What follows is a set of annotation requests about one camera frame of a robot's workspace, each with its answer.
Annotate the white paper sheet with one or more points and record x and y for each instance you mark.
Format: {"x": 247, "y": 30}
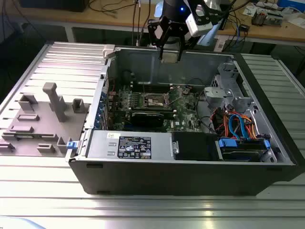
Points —
{"x": 250, "y": 9}

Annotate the black monitor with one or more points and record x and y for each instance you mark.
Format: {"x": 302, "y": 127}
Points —
{"x": 52, "y": 4}

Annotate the black PC case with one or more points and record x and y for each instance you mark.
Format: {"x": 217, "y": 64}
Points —
{"x": 166, "y": 176}

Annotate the small black box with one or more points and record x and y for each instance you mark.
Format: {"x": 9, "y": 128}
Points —
{"x": 244, "y": 27}

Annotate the white square sticker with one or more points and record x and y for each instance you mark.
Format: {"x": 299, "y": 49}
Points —
{"x": 178, "y": 123}

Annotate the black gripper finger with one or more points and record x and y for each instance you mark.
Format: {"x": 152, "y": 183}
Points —
{"x": 162, "y": 55}
{"x": 181, "y": 51}

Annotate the red yellow power harness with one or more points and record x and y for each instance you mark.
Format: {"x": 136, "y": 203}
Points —
{"x": 224, "y": 121}

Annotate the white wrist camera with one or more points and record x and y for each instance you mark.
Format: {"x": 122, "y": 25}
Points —
{"x": 196, "y": 26}

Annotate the white printed tag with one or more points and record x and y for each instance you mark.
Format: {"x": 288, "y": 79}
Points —
{"x": 221, "y": 46}

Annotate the dark electronic module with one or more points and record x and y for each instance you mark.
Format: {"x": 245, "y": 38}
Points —
{"x": 258, "y": 19}

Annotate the silver CPU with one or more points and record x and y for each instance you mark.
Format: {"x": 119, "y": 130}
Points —
{"x": 170, "y": 58}

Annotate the grey parts rack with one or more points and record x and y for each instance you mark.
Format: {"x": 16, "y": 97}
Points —
{"x": 47, "y": 126}

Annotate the coin battery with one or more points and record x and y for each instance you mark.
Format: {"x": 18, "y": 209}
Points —
{"x": 187, "y": 90}

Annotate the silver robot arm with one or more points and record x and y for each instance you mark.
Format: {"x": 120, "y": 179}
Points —
{"x": 209, "y": 38}

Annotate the hard disk in blue carrier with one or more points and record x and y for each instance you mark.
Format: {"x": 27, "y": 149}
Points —
{"x": 228, "y": 143}

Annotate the metal disk bay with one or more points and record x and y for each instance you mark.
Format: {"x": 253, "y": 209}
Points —
{"x": 268, "y": 156}

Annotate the grey electronic box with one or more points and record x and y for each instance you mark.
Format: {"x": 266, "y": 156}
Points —
{"x": 274, "y": 17}

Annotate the green motherboard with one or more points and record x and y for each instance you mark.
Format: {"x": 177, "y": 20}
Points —
{"x": 183, "y": 112}

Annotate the black drive box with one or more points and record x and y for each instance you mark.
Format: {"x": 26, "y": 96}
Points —
{"x": 193, "y": 145}

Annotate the grey power supply unit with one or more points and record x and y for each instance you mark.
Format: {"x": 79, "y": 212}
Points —
{"x": 102, "y": 145}

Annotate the blue box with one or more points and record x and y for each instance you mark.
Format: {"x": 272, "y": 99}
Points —
{"x": 290, "y": 3}

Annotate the silver metal drive cage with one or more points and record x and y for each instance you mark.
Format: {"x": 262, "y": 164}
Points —
{"x": 215, "y": 94}

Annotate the CPU socket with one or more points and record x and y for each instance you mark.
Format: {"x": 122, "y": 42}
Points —
{"x": 153, "y": 97}

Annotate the wooden desk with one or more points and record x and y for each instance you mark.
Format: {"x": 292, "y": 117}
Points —
{"x": 95, "y": 17}

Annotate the green RAM stick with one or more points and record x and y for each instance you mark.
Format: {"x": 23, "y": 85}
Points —
{"x": 26, "y": 136}

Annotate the blue case latch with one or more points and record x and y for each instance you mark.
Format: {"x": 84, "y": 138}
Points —
{"x": 72, "y": 145}

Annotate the black graphics card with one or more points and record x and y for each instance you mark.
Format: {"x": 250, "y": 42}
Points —
{"x": 147, "y": 119}

